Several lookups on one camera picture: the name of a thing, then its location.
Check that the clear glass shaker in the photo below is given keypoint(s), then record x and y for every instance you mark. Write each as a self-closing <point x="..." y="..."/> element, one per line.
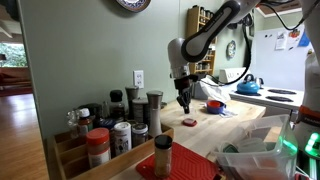
<point x="72" y="123"/>

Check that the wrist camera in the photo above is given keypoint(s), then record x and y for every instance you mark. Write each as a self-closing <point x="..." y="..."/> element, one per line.
<point x="199" y="77"/>

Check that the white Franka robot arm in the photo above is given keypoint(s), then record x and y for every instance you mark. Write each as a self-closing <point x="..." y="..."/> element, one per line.
<point x="206" y="33"/>

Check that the hanging dark pan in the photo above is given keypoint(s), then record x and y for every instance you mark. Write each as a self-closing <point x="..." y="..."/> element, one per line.
<point x="248" y="20"/>

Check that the white refrigerator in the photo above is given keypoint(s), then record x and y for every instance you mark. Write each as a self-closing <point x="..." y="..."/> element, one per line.
<point x="283" y="70"/>

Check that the white cap small bottle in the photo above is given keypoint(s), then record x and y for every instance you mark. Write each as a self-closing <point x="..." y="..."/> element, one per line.
<point x="85" y="123"/>

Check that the blue kettle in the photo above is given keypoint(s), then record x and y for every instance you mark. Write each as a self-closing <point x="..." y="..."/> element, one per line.
<point x="247" y="87"/>

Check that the grey spice tin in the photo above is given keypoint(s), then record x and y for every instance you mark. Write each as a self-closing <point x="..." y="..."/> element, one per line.
<point x="139" y="110"/>

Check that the white spice canister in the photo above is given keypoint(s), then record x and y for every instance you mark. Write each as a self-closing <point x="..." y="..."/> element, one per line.
<point x="123" y="138"/>

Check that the white wall outlet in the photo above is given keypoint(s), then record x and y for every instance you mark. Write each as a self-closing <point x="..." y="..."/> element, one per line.
<point x="138" y="79"/>

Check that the clear plastic container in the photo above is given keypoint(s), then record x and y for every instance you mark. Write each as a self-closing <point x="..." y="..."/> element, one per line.
<point x="252" y="145"/>

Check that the green plastic lid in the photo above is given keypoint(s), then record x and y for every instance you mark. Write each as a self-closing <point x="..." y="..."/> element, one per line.
<point x="230" y="148"/>

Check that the white paper note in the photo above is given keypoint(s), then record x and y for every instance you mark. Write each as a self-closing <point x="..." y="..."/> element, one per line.
<point x="281" y="40"/>

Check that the black cap bottle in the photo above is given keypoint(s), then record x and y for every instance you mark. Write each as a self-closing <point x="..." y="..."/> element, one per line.
<point x="117" y="105"/>

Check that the dark glass spice jar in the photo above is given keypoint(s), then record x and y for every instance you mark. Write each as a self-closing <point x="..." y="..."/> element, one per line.
<point x="139" y="135"/>

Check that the wooden spice tray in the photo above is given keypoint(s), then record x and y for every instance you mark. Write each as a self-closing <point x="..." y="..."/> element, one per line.
<point x="116" y="165"/>

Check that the clear plastic bin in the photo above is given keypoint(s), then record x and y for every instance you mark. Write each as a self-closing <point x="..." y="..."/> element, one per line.
<point x="253" y="160"/>

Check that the small patterned wall plate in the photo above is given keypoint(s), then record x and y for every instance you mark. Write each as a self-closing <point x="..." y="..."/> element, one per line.
<point x="231" y="49"/>

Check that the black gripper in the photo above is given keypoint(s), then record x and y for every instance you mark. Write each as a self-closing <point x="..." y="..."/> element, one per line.
<point x="184" y="86"/>

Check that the large patterned wall plate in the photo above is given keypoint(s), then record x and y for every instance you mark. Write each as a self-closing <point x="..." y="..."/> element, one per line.
<point x="133" y="4"/>

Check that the colourful paper flyer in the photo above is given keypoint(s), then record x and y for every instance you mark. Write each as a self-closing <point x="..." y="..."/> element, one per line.
<point x="294" y="35"/>

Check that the red round lid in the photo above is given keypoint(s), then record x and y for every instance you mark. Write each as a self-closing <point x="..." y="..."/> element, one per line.
<point x="189" y="122"/>

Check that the blue bowl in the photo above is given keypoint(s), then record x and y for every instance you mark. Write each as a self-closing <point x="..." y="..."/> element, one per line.
<point x="216" y="110"/>

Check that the dark round jar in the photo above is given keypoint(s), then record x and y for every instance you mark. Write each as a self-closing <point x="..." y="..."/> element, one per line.
<point x="93" y="111"/>

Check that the blue lid jar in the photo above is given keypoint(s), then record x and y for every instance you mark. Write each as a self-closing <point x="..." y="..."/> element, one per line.
<point x="107" y="125"/>

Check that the small fridge magnet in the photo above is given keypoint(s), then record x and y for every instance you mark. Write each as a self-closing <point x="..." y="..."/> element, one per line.
<point x="309" y="52"/>

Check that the black stove burner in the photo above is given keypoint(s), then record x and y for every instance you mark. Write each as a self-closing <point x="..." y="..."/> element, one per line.
<point x="282" y="91"/>
<point x="248" y="94"/>
<point x="279" y="98"/>

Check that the blue paper flyer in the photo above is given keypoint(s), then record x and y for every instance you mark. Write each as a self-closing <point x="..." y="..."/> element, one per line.
<point x="303" y="40"/>

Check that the steel pepper mill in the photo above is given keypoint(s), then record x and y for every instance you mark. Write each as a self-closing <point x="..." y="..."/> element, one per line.
<point x="155" y="113"/>

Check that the wooden wall spice rack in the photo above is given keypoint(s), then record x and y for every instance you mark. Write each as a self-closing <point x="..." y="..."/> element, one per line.
<point x="193" y="20"/>
<point x="206" y="65"/>

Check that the orange cup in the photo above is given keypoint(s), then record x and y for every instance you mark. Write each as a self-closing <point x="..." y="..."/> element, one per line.
<point x="214" y="104"/>

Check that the white crumpled cloth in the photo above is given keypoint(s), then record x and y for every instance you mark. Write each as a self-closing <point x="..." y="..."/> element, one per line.
<point x="215" y="90"/>

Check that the black lid spice jar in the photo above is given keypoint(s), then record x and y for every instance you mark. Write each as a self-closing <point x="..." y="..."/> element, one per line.
<point x="163" y="156"/>

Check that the red silicone mat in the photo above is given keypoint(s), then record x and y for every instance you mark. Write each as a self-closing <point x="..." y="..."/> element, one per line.
<point x="186" y="163"/>

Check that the dark pepper mill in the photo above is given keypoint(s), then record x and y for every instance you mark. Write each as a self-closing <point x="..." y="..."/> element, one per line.
<point x="131" y="96"/>

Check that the white stove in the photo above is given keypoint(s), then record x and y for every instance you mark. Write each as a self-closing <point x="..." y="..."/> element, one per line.
<point x="266" y="96"/>

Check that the orange lid spice jar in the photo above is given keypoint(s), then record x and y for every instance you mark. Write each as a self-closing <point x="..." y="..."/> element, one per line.
<point x="98" y="148"/>

